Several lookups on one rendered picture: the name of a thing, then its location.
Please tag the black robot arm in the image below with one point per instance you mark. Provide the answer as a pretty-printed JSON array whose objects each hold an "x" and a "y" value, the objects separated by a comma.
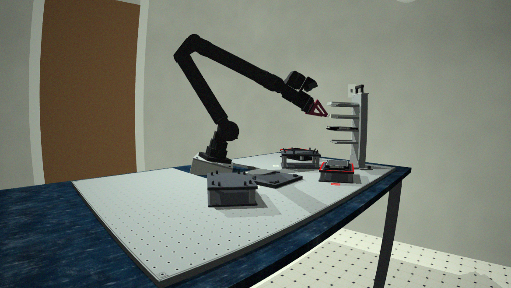
[{"x": 228, "y": 130}]

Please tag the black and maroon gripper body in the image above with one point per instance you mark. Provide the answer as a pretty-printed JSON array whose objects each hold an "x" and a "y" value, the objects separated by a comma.
[{"x": 301, "y": 104}]

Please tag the grey shelf rack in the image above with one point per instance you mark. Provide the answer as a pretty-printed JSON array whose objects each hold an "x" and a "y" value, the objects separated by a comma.
[{"x": 358, "y": 140}]

